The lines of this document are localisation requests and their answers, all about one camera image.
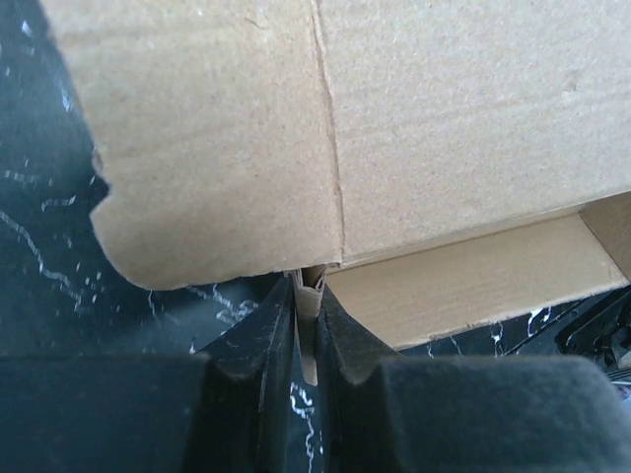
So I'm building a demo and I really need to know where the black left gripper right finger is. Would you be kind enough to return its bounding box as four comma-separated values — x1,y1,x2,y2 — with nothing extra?
315,291,630,472

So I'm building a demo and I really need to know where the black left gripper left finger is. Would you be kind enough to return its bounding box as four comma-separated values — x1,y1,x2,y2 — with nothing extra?
1,277,295,472

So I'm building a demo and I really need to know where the cardboard box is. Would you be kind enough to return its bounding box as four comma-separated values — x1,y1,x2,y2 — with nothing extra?
42,1,630,372

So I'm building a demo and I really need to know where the black base frame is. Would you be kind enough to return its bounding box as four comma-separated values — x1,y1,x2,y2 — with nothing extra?
555,288,630,379

